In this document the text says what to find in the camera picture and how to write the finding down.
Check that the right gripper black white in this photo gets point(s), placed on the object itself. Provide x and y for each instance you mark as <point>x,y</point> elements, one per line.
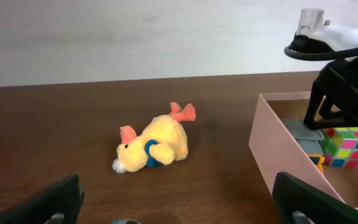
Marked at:
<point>333,100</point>

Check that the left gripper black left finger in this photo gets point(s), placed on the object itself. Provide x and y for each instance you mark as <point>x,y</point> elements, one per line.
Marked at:
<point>63,198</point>

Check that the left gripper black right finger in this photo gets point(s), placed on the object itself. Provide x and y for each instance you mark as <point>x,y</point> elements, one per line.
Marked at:
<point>299,202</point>

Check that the yellow grey toy truck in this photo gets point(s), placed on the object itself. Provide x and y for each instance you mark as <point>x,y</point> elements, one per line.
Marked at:
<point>308,140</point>

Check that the multicolour puzzle cube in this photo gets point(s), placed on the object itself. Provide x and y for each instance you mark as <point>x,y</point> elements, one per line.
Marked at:
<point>340,147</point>

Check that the yellow plush dog toy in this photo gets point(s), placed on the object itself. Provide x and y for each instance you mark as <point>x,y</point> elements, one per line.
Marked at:
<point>162,142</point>

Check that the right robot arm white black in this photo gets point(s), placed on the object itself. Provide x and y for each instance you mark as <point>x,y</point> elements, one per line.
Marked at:
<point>318,40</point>

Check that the open cardboard box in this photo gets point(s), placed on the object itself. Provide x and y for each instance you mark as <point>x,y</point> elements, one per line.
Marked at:
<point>275,150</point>

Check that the blue ball toy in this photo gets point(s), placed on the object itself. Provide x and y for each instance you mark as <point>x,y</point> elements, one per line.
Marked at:
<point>126,221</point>

